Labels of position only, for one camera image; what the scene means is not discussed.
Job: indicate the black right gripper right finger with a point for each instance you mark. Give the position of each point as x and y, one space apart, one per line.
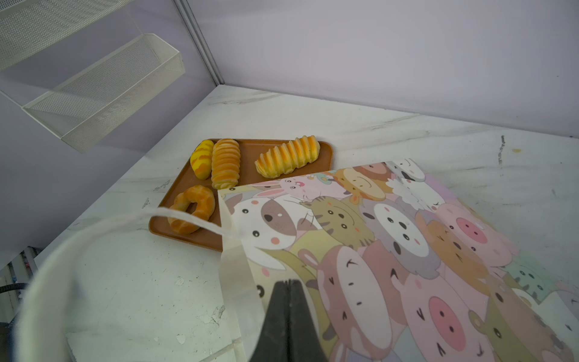
304 345

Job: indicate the white mesh lower shelf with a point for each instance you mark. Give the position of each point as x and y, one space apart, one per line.
90 105

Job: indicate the cartoon animal paper bag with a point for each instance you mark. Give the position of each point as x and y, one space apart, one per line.
393 265

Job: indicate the ridged long fake bread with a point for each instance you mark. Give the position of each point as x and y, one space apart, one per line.
284 159

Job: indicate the yellow fake bread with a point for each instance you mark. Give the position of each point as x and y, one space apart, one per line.
201 159
226 164
200 201

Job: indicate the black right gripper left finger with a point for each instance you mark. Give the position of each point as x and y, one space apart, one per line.
273 340

